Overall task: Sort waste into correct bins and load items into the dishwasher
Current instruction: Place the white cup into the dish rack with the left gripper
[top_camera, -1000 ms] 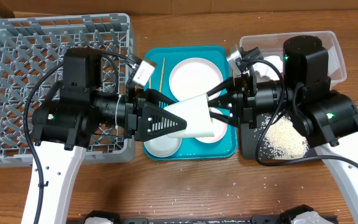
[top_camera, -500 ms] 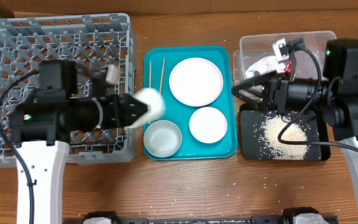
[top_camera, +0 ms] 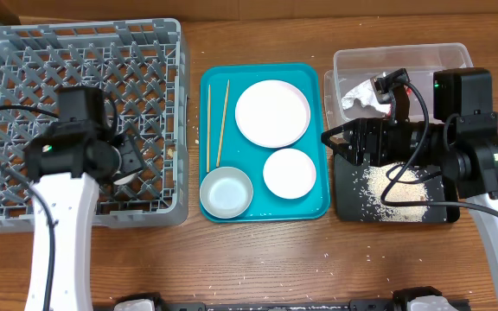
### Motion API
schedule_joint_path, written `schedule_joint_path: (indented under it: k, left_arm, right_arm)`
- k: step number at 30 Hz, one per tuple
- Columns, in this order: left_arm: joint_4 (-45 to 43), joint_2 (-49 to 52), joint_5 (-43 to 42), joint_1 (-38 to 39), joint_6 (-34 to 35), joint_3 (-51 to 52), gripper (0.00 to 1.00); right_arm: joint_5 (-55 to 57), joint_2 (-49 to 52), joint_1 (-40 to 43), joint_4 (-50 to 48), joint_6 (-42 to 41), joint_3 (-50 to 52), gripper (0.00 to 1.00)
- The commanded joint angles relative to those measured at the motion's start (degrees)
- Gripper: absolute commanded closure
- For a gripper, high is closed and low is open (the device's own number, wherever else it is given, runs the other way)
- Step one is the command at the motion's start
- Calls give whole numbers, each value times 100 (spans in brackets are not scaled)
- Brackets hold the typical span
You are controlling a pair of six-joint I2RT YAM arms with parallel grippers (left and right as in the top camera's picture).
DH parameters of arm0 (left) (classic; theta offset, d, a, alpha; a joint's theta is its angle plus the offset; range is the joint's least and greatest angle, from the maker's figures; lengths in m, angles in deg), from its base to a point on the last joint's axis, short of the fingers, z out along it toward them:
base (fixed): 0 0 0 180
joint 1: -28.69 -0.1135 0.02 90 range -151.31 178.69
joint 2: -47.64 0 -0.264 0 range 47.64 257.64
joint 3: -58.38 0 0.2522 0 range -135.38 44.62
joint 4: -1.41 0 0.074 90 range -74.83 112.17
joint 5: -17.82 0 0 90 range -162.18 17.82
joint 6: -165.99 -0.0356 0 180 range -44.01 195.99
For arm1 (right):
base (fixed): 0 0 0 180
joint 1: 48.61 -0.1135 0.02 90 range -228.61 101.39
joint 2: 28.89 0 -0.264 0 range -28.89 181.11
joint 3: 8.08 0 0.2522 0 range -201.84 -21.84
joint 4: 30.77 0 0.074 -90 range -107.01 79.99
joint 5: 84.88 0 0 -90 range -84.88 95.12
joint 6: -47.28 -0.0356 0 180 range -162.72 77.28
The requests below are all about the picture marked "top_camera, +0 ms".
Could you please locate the white rice bowl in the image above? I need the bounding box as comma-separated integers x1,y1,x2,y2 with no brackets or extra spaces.
263,149,317,200

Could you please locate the large white plate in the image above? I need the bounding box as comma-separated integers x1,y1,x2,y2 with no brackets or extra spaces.
235,79,311,149

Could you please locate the black plastic tray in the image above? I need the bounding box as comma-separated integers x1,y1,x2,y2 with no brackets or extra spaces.
334,155,461,224

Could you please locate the white napkin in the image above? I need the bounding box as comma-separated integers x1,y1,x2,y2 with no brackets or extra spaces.
341,79,391,116

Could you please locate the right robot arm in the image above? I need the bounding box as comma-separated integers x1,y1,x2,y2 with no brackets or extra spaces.
321,67,498,300

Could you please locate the red snack wrapper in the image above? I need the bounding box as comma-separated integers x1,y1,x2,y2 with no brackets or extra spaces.
389,83,413,120

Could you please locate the grey plastic dish rack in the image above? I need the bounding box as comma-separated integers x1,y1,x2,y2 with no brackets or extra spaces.
0,18,189,233

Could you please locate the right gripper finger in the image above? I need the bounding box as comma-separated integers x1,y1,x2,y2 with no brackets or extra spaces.
325,141,361,166
321,121,354,145

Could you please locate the teal plastic tray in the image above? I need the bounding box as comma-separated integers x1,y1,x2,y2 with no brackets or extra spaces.
199,62,331,223

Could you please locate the small white cup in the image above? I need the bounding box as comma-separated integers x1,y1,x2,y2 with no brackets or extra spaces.
112,171,139,186

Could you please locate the clear plastic bin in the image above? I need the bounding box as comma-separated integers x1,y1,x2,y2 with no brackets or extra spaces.
323,43,473,129

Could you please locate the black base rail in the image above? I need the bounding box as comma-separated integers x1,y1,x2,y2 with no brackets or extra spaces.
93,286,471,311

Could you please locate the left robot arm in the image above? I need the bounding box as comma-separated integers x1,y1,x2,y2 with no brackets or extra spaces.
24,86,144,310

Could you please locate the pile of rice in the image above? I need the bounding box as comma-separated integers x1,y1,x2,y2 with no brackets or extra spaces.
354,164,429,222

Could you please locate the grey metal bowl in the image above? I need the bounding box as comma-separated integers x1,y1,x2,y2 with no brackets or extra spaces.
200,167,253,219

